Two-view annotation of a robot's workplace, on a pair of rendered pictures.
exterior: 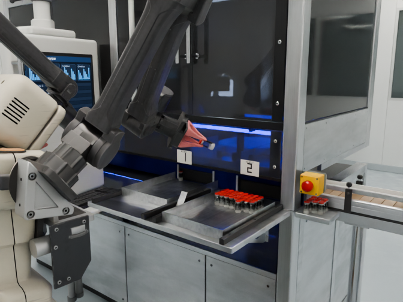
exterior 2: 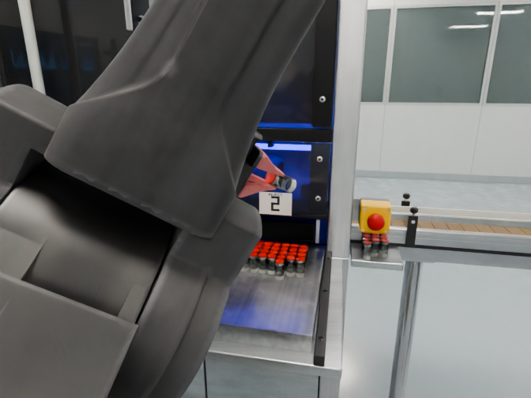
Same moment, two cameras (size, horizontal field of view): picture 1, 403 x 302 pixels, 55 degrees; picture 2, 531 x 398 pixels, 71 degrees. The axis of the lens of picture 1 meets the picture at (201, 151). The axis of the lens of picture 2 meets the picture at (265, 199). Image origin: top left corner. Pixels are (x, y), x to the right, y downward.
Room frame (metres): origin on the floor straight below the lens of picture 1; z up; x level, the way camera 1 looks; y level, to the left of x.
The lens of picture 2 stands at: (0.68, 0.24, 1.32)
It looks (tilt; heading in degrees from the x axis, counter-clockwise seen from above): 17 degrees down; 334
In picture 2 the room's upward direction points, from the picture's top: straight up
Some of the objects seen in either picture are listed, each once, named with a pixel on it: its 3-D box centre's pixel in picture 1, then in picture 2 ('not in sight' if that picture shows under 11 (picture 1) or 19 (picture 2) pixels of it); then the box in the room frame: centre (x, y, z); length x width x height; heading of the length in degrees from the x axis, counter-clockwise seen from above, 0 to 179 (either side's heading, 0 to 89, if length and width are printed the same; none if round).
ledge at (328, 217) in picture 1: (318, 213); (374, 253); (1.38, -0.44, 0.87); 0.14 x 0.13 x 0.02; 142
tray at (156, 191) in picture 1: (171, 187); not in sight; (1.63, 0.13, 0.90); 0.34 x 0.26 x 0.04; 142
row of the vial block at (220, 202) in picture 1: (234, 202); (267, 264); (1.40, -0.12, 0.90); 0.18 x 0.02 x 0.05; 52
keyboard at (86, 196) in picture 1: (82, 200); not in sight; (1.69, 0.55, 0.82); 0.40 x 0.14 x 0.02; 151
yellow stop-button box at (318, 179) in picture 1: (312, 183); (374, 215); (1.36, -0.41, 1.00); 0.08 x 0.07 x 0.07; 142
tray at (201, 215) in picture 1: (220, 211); (258, 285); (1.33, -0.07, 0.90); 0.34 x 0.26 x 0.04; 142
